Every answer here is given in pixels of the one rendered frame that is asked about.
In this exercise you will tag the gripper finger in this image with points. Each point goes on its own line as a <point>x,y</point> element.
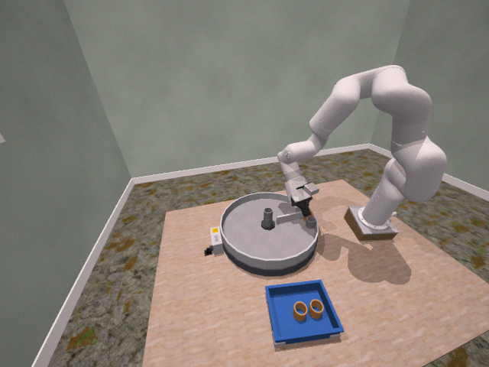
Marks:
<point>306,204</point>
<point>301,206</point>

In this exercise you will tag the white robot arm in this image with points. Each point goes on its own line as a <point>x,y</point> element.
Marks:
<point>422,160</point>

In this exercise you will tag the blue crate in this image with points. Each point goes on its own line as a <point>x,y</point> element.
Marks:
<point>286,329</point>

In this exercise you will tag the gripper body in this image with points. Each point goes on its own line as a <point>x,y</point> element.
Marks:
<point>291,186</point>

